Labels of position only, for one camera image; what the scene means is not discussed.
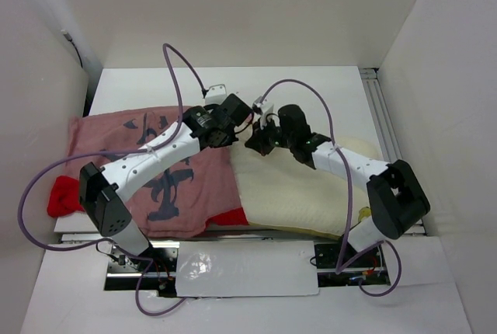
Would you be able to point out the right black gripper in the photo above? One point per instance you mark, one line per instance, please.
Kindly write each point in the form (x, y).
(257, 141)

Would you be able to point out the cream pillow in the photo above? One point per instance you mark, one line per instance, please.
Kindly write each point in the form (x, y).
(280, 193)

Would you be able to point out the red patterned pillowcase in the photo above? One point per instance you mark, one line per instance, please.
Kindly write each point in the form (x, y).
(171, 201)

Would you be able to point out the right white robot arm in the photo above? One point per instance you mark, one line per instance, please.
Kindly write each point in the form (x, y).
(396, 198)

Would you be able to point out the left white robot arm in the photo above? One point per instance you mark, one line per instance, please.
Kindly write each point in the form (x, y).
(103, 192)

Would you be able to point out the white cover plate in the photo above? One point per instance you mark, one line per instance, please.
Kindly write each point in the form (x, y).
(246, 269)

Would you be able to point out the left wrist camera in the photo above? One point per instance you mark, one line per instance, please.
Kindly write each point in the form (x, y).
(216, 94)

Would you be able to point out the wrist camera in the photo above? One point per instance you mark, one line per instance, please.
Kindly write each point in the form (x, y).
(264, 110)
(216, 94)

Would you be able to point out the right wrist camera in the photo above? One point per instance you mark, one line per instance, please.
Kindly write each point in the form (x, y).
(264, 110)

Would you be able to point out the right aluminium side rail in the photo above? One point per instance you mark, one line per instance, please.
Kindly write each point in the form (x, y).
(381, 116)

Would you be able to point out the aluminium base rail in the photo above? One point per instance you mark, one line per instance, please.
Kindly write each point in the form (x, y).
(123, 274)

